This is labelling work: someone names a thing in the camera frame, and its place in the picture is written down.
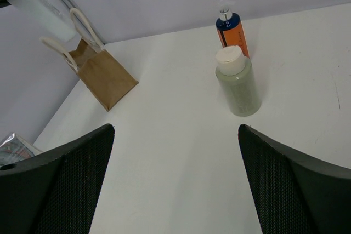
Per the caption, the brown canvas tote bag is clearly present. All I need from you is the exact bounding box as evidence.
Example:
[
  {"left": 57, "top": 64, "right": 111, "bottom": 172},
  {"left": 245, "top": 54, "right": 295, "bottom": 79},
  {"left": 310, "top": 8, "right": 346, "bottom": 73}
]
[{"left": 40, "top": 8, "right": 139, "bottom": 111}]

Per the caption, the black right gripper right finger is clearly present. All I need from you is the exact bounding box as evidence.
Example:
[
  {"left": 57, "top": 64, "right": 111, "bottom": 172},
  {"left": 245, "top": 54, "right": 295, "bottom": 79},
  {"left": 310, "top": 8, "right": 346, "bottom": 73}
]
[{"left": 238, "top": 124, "right": 350, "bottom": 233}]

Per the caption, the orange blue pump bottle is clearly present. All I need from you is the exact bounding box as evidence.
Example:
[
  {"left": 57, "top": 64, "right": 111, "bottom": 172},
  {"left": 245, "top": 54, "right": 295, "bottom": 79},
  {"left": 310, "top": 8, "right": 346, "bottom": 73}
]
[{"left": 215, "top": 0, "right": 250, "bottom": 58}]

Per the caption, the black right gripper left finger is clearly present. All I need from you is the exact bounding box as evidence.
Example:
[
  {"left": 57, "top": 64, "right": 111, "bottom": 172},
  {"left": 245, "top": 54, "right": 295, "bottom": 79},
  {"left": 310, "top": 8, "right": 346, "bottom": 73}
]
[{"left": 1, "top": 124, "right": 115, "bottom": 233}]

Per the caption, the pale green white-cap bottle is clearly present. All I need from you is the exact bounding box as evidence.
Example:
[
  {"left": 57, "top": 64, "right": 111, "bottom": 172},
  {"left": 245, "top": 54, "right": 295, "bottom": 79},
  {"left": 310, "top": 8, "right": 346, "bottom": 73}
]
[{"left": 215, "top": 45, "right": 261, "bottom": 117}]

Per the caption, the white tube black-cap bottle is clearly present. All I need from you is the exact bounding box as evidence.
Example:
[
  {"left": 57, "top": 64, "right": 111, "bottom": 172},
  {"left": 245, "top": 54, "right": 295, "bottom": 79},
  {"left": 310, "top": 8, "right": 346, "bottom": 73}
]
[{"left": 7, "top": 0, "right": 76, "bottom": 42}]

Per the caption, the silver foil packet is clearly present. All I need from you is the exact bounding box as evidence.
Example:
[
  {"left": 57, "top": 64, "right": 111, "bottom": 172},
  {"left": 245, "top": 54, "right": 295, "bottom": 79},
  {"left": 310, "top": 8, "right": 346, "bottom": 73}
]
[{"left": 1, "top": 132, "right": 43, "bottom": 167}]

